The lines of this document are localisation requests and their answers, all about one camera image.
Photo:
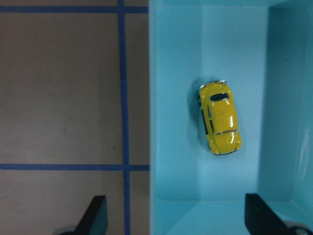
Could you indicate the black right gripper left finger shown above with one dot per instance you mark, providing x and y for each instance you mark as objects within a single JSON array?
[{"x": 95, "y": 218}]

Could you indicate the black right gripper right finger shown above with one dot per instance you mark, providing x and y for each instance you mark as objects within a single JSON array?
[{"x": 260, "y": 218}]

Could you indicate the yellow beetle toy car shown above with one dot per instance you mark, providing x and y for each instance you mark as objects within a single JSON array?
[{"x": 219, "y": 115}]

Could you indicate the turquoise storage bin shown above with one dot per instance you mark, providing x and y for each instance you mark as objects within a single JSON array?
[{"x": 264, "y": 50}]

